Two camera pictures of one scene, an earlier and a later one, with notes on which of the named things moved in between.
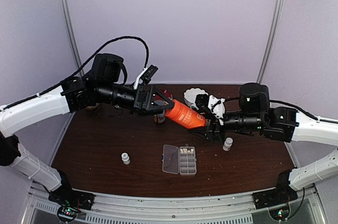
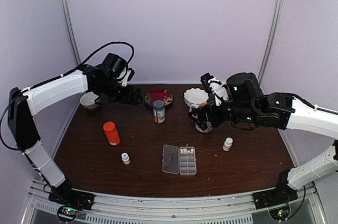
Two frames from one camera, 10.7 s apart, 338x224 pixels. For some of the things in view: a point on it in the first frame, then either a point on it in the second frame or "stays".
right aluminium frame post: [279, 5] stays
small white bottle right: [227, 143] stays
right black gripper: [208, 133] to [210, 109]
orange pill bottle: [185, 115] to [111, 133]
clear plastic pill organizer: [180, 160] stays
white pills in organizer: [185, 151] stays
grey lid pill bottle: [159, 118] stays
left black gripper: [142, 103] to [127, 98]
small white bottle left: [125, 158] stays
